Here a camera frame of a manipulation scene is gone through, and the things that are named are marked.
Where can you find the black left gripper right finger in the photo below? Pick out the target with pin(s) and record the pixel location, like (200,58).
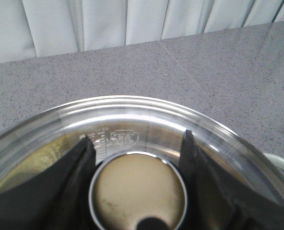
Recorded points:
(217,200)

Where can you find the white pleated curtain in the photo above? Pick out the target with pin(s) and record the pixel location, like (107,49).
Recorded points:
(42,28)

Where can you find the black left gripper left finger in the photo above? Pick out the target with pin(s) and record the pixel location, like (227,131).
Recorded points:
(55,199)

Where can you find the glass pot lid steel rim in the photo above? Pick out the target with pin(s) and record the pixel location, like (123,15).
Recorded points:
(137,184)

